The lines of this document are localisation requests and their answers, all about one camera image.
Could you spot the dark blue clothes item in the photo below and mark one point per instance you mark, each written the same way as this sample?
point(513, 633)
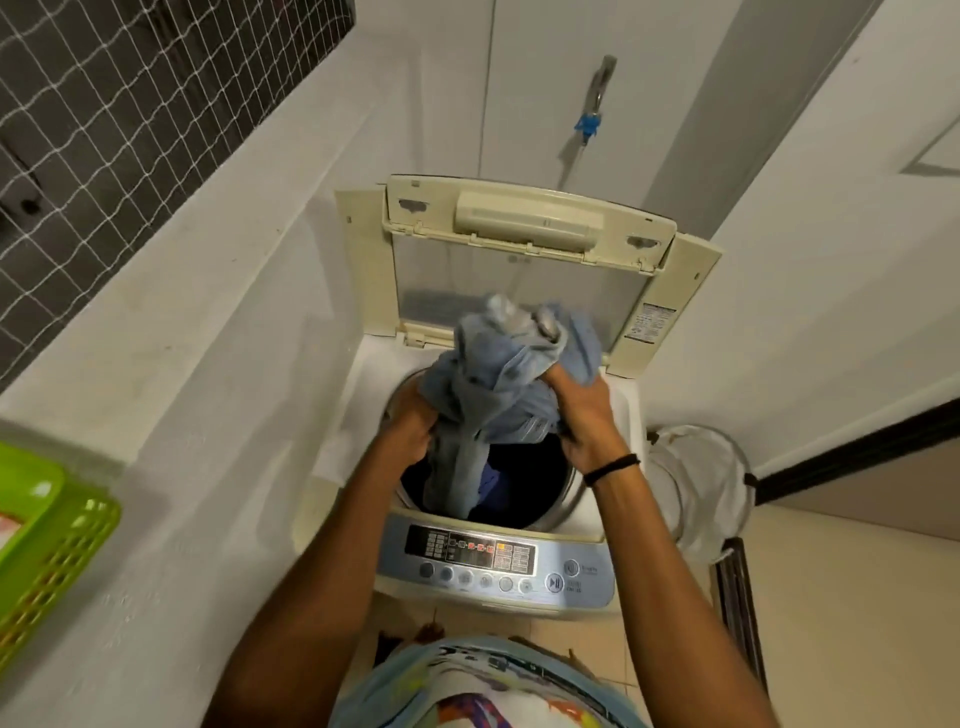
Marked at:
point(495, 484)

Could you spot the white paper notice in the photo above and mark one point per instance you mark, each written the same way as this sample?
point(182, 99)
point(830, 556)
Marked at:
point(941, 150)

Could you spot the person's left forearm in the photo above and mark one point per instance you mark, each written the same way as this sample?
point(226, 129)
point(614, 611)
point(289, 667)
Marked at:
point(315, 600)

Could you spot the colourful printed shirt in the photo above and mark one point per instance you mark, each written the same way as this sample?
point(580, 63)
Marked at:
point(480, 690)

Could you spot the white and blue washing machine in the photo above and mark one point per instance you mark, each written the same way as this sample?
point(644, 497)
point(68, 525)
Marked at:
point(525, 225)

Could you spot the green plastic basket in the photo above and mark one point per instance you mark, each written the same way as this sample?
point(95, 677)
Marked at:
point(52, 547)

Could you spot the white mesh laundry basket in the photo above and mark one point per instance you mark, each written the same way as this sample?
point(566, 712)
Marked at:
point(697, 480)

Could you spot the person's right hand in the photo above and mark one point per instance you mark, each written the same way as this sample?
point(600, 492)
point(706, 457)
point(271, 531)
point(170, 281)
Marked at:
point(592, 427)

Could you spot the black sliding door frame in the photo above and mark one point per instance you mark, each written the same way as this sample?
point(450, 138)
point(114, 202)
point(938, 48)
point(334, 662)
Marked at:
point(862, 454)

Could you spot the beige kitchen cabinet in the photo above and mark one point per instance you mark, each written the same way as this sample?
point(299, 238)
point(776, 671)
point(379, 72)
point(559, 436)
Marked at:
point(885, 495)

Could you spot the light blue denim clothes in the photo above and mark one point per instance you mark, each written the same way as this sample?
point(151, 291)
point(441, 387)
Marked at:
point(495, 375)

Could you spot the black wristband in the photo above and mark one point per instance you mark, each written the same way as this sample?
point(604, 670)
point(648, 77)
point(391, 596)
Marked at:
point(611, 469)

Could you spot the white window safety net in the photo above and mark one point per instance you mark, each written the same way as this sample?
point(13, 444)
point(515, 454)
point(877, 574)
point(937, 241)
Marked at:
point(112, 150)

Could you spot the person's left hand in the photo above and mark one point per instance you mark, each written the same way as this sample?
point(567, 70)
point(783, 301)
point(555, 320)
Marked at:
point(409, 427)

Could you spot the person's right forearm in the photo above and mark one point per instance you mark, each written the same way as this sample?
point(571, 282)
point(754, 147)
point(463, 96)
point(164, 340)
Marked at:
point(675, 600)

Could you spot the metal water tap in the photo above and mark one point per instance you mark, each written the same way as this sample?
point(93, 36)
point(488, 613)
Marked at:
point(602, 79)

